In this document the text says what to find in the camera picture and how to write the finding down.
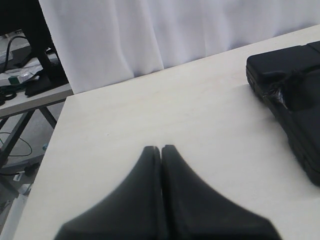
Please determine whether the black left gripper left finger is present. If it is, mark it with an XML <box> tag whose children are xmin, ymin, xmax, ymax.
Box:
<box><xmin>55</xmin><ymin>146</ymin><xmax>167</xmax><ymax>240</ymax></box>

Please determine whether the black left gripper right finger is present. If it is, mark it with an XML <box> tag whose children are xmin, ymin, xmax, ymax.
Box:
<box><xmin>161</xmin><ymin>145</ymin><xmax>281</xmax><ymax>240</ymax></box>

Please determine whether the black plastic case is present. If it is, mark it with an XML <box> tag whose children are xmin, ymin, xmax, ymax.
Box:
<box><xmin>246</xmin><ymin>41</ymin><xmax>320</xmax><ymax>186</ymax></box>

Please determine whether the black rope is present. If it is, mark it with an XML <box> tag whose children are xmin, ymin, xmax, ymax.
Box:
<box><xmin>261</xmin><ymin>63</ymin><xmax>320</xmax><ymax>111</ymax></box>

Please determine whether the grey side table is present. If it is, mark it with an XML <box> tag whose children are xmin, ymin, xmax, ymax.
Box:
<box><xmin>0</xmin><ymin>84</ymin><xmax>73</xmax><ymax>163</ymax></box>

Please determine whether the black monitor stand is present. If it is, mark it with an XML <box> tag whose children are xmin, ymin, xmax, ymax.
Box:
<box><xmin>0</xmin><ymin>0</ymin><xmax>69</xmax><ymax>97</ymax></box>

